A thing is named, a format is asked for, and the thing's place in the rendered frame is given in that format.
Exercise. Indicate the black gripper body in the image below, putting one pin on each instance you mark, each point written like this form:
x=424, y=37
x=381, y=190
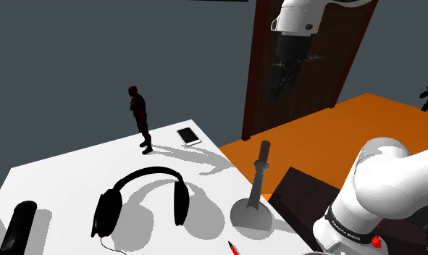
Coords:
x=292, y=47

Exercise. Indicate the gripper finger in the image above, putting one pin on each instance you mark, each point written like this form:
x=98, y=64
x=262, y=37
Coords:
x=291, y=76
x=275, y=83

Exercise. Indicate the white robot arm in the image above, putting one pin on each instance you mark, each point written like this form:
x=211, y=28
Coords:
x=383, y=183

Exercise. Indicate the brown wooden door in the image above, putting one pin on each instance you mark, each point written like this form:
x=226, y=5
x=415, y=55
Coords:
x=323, y=84

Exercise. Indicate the white tablet with black screen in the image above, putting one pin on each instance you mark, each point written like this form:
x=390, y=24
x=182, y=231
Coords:
x=189, y=136

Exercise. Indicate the dark robot stand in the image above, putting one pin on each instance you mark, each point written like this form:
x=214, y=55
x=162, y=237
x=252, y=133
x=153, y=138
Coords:
x=305, y=196

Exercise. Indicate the grey microphone on round base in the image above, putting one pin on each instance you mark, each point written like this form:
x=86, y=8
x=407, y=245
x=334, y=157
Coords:
x=252, y=215

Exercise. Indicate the dark red human figure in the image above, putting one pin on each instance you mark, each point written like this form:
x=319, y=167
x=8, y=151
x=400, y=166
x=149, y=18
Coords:
x=140, y=113

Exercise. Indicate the red pen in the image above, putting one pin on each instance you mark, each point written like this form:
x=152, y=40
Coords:
x=233, y=249

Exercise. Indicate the black cylindrical speaker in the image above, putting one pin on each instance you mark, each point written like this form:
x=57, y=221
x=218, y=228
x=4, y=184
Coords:
x=17, y=229

